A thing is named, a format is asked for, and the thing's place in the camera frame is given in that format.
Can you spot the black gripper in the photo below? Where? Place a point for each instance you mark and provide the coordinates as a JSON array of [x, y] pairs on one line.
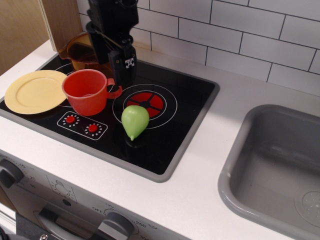
[[109, 31]]

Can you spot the red plastic cup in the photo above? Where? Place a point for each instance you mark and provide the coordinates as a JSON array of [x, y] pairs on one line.
[[88, 90]]

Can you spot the yellow plastic plate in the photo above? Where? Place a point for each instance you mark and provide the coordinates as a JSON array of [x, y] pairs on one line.
[[36, 92]]

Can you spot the amber transparent pot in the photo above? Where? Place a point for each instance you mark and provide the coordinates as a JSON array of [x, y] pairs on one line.
[[81, 54]]

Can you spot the green plastic pear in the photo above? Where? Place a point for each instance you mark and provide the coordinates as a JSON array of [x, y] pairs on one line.
[[135, 120]]

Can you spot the wooden side panel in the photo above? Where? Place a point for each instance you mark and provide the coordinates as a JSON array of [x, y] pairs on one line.
[[27, 24]]

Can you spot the grey left oven knob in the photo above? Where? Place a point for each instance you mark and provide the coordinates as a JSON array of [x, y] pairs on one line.
[[9, 173]]

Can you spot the grey oven knob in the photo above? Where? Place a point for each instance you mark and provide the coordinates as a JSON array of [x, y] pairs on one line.
[[9, 173], [116, 227]]

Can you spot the grey centre oven knob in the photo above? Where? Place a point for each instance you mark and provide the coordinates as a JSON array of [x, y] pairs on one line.
[[116, 227]]

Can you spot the grey plastic sink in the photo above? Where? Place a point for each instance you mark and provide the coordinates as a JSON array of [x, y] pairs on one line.
[[272, 173]]

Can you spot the grey oven door handle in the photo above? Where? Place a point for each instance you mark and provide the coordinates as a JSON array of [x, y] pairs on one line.
[[68, 227]]

